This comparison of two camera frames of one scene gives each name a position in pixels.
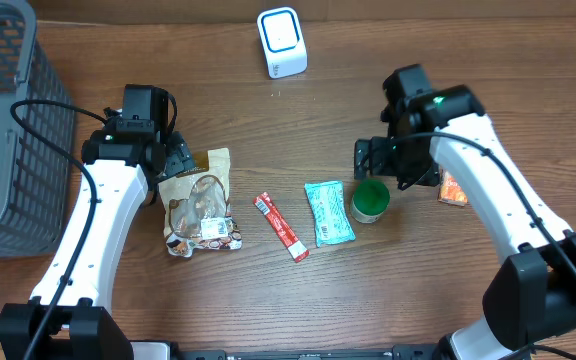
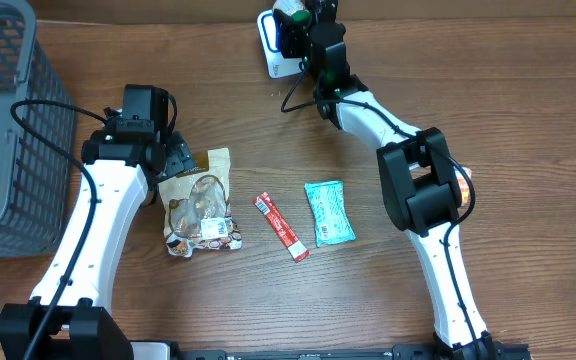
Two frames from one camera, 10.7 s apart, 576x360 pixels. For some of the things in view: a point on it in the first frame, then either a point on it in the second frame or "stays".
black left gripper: [181, 155] stays
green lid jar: [371, 199] to [296, 9]
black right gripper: [364, 159] to [291, 31]
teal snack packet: [329, 210] stays
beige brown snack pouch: [196, 206] stays
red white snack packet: [296, 249] stays
